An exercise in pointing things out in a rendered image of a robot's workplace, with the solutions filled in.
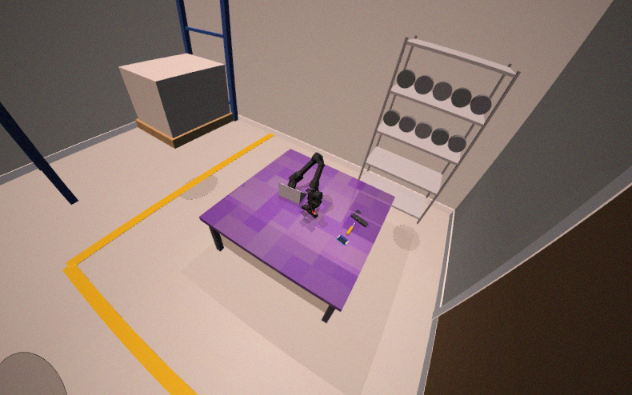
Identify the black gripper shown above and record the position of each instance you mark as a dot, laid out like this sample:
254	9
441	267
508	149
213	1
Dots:
309	206

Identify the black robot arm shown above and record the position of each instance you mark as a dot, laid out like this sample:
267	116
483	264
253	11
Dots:
313	191

